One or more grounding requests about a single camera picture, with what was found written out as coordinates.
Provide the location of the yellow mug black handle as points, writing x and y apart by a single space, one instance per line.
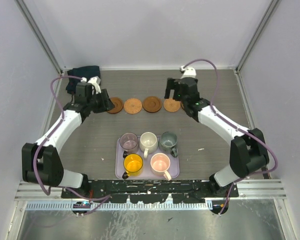
133 166

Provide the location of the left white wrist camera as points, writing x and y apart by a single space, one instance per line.
95 81

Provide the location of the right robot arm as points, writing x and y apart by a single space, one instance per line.
247 147

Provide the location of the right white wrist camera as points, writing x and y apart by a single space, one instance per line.
187 72

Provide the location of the pink mug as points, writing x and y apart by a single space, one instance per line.
160 164

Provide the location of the cream speckled mug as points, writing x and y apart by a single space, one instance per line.
148 143

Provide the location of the woven rattan coaster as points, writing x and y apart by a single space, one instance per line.
132 106
171 105

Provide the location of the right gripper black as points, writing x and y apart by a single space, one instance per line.
177 86

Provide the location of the lavender plastic tray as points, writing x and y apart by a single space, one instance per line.
147 173

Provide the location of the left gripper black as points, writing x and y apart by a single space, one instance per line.
106 104

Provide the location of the grey-green mug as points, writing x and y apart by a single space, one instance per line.
168 143

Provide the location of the wooden coaster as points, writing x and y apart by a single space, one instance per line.
152 104
183 105
118 105

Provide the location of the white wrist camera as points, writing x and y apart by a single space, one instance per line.
95 81
187 72

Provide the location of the white slotted cable duct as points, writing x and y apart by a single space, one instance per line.
65 205

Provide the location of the purple mug black handle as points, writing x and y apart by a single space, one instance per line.
129 143

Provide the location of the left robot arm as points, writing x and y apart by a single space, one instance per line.
41 162

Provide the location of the aluminium frame rail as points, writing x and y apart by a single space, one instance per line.
245 189

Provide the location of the dark blue folded cloth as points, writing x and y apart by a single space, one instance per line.
81 72

